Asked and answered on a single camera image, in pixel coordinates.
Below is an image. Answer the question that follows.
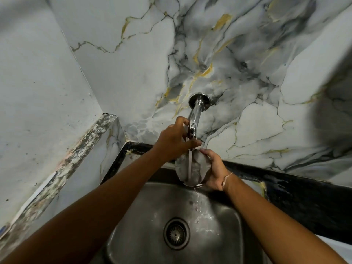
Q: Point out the white thread wristband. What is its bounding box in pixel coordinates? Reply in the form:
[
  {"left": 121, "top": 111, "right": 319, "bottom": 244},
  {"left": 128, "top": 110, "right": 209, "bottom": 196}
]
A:
[{"left": 221, "top": 172, "right": 234, "bottom": 192}]

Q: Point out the round sink drain strainer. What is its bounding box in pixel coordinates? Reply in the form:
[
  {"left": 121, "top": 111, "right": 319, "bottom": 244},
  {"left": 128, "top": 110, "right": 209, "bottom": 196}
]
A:
[{"left": 163, "top": 218, "right": 191, "bottom": 251}]

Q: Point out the person's left forearm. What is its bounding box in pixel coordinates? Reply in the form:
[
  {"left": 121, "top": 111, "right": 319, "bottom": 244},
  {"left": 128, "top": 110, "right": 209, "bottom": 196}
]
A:
[{"left": 0, "top": 148, "right": 167, "bottom": 264}]

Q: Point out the person's right forearm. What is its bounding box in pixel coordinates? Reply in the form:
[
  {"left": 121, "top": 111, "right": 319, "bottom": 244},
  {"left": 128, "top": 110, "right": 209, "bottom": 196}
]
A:
[{"left": 222, "top": 173, "right": 348, "bottom": 264}]

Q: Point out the person's left hand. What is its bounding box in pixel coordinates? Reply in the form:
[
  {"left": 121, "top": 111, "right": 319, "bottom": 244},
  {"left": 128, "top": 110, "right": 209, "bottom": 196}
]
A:
[{"left": 152, "top": 116, "right": 202, "bottom": 164}]

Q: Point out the person's right hand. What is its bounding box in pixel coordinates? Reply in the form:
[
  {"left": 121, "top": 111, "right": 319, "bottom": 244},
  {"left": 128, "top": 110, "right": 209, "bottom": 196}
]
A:
[{"left": 199, "top": 148, "right": 231, "bottom": 192}]

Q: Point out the chrome wall faucet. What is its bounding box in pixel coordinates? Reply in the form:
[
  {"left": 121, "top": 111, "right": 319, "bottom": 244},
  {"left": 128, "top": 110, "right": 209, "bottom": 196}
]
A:
[{"left": 186, "top": 92, "right": 212, "bottom": 142}]

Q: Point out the stainless steel sink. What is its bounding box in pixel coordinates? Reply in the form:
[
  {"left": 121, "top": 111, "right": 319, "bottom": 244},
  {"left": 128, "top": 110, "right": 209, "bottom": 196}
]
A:
[{"left": 95, "top": 166, "right": 268, "bottom": 264}]

